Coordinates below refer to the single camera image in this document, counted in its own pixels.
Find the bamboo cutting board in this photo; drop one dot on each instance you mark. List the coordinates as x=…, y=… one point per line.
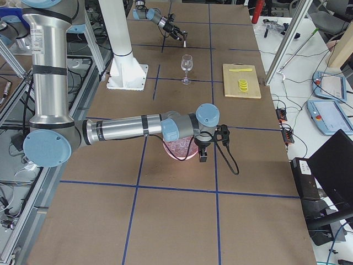
x=231, y=85

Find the clear ice cubes pile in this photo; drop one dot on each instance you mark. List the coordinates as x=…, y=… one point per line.
x=180, y=146

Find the black box device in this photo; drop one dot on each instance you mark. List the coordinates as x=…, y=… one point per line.
x=307, y=185

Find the pink plastic bowl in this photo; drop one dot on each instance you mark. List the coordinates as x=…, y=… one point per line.
x=179, y=156

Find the steel cocktail jigger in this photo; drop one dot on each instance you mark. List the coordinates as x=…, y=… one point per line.
x=184, y=41

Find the yellow plastic knife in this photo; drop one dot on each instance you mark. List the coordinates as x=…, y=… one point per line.
x=240, y=70

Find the blue teach pendant upper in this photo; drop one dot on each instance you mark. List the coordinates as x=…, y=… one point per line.
x=330, y=86

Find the blue teach pendant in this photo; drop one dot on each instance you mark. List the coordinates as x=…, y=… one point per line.
x=328, y=116
x=330, y=86

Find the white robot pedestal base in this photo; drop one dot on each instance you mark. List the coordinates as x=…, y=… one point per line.
x=126, y=73

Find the orange black power strip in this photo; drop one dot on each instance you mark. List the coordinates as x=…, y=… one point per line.
x=286, y=130

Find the blue teach pendant lower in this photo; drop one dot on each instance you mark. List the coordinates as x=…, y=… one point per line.
x=328, y=116

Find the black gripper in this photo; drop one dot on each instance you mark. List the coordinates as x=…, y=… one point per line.
x=201, y=143
x=167, y=26

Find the aluminium frame post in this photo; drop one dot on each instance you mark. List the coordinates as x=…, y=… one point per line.
x=300, y=13

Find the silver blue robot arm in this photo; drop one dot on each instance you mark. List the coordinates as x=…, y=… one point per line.
x=141, y=12
x=54, y=134

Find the black laptop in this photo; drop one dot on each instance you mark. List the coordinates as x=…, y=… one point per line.
x=331, y=165

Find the red fire extinguisher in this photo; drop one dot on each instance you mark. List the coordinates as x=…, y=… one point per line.
x=257, y=11

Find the clear wine glass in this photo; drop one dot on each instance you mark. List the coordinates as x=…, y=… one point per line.
x=186, y=66

